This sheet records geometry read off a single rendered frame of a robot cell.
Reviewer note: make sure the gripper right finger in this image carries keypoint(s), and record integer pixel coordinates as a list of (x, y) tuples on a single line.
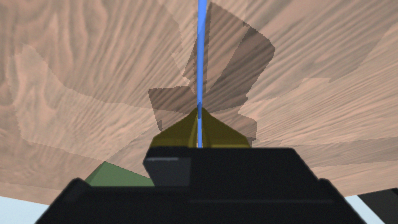
[(220, 135)]

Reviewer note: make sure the blue cable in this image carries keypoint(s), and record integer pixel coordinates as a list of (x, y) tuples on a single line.
[(200, 56)]

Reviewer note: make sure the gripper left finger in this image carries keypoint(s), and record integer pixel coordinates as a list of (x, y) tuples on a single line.
[(179, 134)]

